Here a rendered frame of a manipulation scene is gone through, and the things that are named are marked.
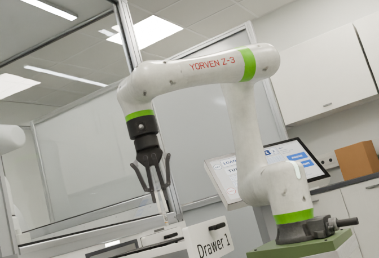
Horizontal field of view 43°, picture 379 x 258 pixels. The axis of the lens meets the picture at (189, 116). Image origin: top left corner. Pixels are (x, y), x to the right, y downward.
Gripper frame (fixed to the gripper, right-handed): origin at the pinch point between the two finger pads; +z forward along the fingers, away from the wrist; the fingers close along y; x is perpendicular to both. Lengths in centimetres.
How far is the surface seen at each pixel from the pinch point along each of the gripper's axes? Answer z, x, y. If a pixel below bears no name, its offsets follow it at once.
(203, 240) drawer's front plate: 13.7, -9.9, 9.4
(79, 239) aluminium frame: 4.6, -4.8, -25.0
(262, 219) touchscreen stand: 16, 86, 38
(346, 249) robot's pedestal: 27, 0, 49
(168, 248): 13.2, -12.0, -0.3
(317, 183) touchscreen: 7, 81, 66
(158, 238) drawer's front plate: 10.8, 33.0, -6.8
